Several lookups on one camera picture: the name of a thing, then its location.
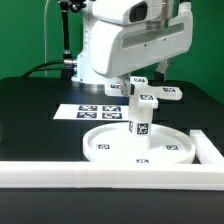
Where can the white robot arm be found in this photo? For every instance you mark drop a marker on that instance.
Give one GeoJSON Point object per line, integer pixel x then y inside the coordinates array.
{"type": "Point", "coordinates": [86, 77]}

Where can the white sheet with markers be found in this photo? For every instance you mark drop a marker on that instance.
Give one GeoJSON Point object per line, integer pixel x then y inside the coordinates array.
{"type": "Point", "coordinates": [91, 112]}

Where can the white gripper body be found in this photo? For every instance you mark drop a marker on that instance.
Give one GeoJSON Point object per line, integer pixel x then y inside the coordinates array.
{"type": "Point", "coordinates": [119, 49]}

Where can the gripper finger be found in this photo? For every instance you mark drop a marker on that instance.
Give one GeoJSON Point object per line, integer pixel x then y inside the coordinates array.
{"type": "Point", "coordinates": [125, 84]}
{"type": "Point", "coordinates": [162, 69]}

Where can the white cross-shaped table base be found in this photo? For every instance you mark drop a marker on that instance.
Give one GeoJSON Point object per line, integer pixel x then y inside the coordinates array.
{"type": "Point", "coordinates": [143, 92]}

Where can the white L-shaped fence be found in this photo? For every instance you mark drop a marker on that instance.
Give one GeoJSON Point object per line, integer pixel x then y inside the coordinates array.
{"type": "Point", "coordinates": [207, 174]}

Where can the white round table top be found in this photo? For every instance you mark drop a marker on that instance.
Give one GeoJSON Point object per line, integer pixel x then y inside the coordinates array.
{"type": "Point", "coordinates": [115, 144]}

